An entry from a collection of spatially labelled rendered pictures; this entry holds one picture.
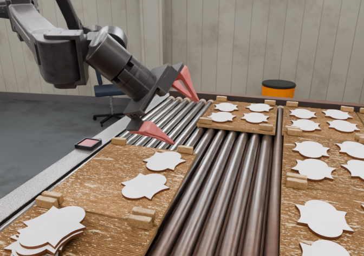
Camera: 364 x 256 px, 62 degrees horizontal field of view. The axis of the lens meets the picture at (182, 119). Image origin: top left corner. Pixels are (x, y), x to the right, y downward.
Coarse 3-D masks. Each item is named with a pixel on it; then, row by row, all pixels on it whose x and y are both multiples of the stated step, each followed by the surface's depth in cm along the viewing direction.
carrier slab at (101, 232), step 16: (32, 208) 81; (16, 224) 75; (96, 224) 75; (112, 224) 75; (0, 240) 69; (80, 240) 69; (96, 240) 69; (112, 240) 69; (128, 240) 69; (144, 240) 69
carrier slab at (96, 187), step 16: (112, 144) 119; (96, 160) 106; (112, 160) 106; (128, 160) 106; (192, 160) 106; (80, 176) 96; (96, 176) 96; (112, 176) 96; (128, 176) 96; (176, 176) 96; (64, 192) 88; (80, 192) 88; (96, 192) 88; (112, 192) 88; (176, 192) 89; (96, 208) 81; (112, 208) 81; (128, 208) 81; (160, 208) 81; (160, 224) 77
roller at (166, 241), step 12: (216, 144) 123; (204, 156) 114; (204, 168) 105; (192, 180) 97; (204, 180) 101; (192, 192) 91; (180, 204) 85; (192, 204) 88; (180, 216) 80; (168, 228) 76; (180, 228) 78; (168, 240) 72; (156, 252) 68; (168, 252) 70
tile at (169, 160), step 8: (168, 152) 110; (176, 152) 110; (144, 160) 104; (152, 160) 104; (160, 160) 104; (168, 160) 104; (176, 160) 104; (184, 160) 104; (152, 168) 99; (160, 168) 99; (168, 168) 99
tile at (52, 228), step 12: (48, 216) 71; (60, 216) 71; (72, 216) 71; (84, 216) 71; (36, 228) 67; (48, 228) 67; (60, 228) 67; (72, 228) 67; (84, 228) 68; (24, 240) 64; (36, 240) 64; (48, 240) 64; (60, 240) 64
